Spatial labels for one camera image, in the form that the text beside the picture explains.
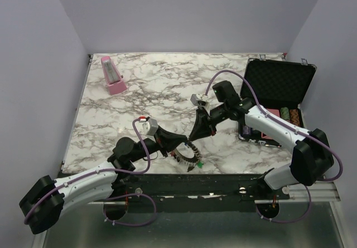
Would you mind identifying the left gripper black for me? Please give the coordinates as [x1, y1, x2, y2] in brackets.
[131, 125, 187, 163]

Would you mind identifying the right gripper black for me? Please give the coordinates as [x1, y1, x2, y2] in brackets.
[189, 103, 228, 142]

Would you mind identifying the metal disc with key rings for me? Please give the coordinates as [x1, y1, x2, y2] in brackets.
[171, 141, 203, 172]

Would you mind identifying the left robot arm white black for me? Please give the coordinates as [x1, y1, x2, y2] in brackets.
[19, 128, 187, 234]

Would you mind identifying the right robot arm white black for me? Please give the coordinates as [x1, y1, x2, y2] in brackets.
[189, 81, 334, 199]

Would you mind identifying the purple poker chip stack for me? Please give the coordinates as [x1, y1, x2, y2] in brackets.
[242, 125, 252, 138]

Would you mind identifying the pink warning card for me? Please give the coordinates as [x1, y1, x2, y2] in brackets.
[261, 109, 280, 140]

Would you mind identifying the green poker chip stack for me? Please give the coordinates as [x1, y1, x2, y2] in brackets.
[280, 107, 290, 120]

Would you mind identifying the pink metronome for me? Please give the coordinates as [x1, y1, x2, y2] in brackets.
[101, 56, 127, 95]

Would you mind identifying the black foam-lined case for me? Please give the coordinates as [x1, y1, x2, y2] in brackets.
[238, 58, 317, 147]

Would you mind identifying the orange poker chip stack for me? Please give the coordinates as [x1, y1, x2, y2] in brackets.
[289, 109, 301, 127]

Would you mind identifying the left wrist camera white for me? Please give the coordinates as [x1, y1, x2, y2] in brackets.
[142, 118, 158, 136]

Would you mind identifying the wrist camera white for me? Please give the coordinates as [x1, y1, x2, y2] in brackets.
[190, 94, 209, 107]
[142, 118, 158, 136]

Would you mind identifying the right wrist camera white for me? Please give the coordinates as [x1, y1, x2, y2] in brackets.
[190, 94, 209, 107]

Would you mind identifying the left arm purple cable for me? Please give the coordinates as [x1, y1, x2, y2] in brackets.
[23, 118, 157, 226]

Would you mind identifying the black mounting base plate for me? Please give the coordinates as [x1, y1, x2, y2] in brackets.
[97, 174, 289, 213]

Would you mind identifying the aluminium rail frame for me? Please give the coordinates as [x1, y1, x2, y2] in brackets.
[28, 174, 346, 247]

